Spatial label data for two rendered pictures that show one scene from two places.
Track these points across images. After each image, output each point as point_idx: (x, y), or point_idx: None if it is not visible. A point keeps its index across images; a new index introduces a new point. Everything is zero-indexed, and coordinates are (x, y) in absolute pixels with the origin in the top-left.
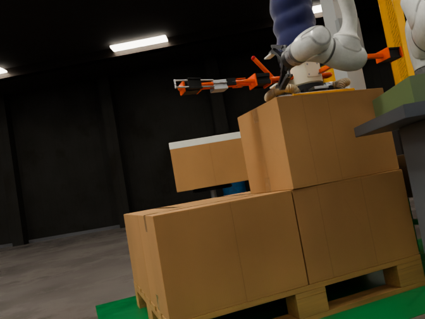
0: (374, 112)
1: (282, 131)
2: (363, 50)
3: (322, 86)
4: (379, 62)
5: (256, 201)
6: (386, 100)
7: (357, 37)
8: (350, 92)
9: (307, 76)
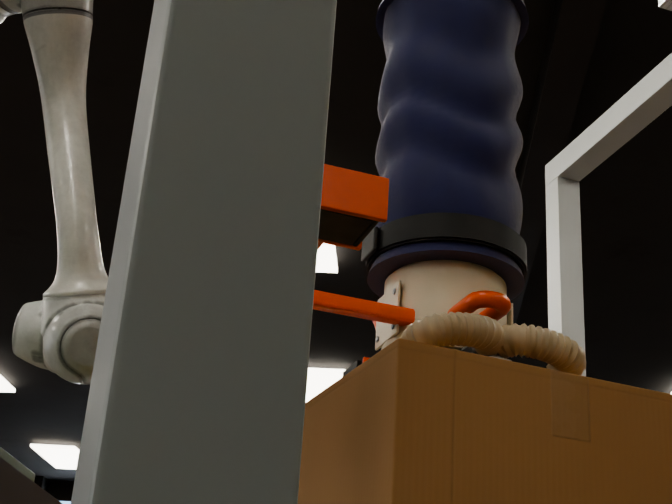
0: (358, 466)
1: None
2: (50, 325)
3: None
4: (347, 247)
5: None
6: None
7: (44, 296)
8: (325, 396)
9: (376, 350)
